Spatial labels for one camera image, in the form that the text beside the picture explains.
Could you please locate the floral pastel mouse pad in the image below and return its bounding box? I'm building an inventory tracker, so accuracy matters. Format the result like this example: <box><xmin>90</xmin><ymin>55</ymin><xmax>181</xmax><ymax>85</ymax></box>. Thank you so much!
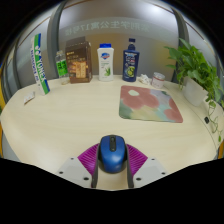
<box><xmin>118</xmin><ymin>85</ymin><xmax>184</xmax><ymax>124</ymax></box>

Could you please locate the dark blue shampoo pump bottle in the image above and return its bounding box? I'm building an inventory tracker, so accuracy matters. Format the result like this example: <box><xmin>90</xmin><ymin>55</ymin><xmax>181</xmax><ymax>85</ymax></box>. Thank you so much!
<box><xmin>121</xmin><ymin>37</ymin><xmax>141</xmax><ymax>83</ymax></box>

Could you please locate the small white packet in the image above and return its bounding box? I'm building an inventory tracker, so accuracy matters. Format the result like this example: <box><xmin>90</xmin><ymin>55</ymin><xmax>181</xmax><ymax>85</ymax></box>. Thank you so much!
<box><xmin>23</xmin><ymin>91</ymin><xmax>36</xmax><ymax>106</ymax></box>

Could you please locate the green potted plant white pot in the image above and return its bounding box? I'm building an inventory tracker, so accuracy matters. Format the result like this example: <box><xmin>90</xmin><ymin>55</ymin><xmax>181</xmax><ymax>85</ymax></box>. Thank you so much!
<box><xmin>163</xmin><ymin>37</ymin><xmax>224</xmax><ymax>143</ymax></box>

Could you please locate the white lotion bottle blue cap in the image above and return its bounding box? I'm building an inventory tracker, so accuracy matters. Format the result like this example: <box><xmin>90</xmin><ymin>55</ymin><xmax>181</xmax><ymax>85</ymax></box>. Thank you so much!
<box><xmin>96</xmin><ymin>43</ymin><xmax>115</xmax><ymax>83</ymax></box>

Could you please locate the clear bottle with green label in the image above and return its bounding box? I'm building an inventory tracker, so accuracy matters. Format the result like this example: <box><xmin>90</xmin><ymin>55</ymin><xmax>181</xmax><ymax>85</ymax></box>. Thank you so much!
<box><xmin>54</xmin><ymin>49</ymin><xmax>70</xmax><ymax>86</ymax></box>

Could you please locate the crumpled white tissue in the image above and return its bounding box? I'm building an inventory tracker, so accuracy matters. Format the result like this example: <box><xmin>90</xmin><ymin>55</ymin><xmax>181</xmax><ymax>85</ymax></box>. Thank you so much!
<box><xmin>137</xmin><ymin>73</ymin><xmax>153</xmax><ymax>86</ymax></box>

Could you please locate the brown cardboard box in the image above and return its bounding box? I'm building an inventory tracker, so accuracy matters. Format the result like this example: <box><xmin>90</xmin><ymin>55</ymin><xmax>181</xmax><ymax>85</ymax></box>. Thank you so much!
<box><xmin>64</xmin><ymin>36</ymin><xmax>93</xmax><ymax>84</ymax></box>

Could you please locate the small round white-lidded jar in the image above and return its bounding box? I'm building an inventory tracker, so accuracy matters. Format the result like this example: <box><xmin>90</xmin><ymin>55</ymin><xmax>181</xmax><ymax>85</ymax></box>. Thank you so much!
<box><xmin>150</xmin><ymin>71</ymin><xmax>166</xmax><ymax>90</ymax></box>

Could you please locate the blue computer mouse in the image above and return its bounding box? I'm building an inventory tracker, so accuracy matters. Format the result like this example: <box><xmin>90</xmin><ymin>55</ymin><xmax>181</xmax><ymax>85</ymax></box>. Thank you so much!
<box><xmin>97</xmin><ymin>134</ymin><xmax>128</xmax><ymax>174</ymax></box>

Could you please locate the white green shuttlecock tube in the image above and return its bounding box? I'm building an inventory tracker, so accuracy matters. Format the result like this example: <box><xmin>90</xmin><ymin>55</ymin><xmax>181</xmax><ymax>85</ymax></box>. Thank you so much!
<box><xmin>30</xmin><ymin>33</ymin><xmax>51</xmax><ymax>96</ymax></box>

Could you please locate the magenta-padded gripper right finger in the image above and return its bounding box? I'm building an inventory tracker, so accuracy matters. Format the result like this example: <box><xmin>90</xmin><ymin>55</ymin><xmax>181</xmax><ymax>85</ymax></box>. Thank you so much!
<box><xmin>124</xmin><ymin>143</ymin><xmax>168</xmax><ymax>189</ymax></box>

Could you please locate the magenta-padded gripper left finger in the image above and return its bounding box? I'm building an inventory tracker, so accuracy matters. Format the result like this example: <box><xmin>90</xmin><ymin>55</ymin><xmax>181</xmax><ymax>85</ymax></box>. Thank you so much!
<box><xmin>55</xmin><ymin>143</ymin><xmax>101</xmax><ymax>189</ymax></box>

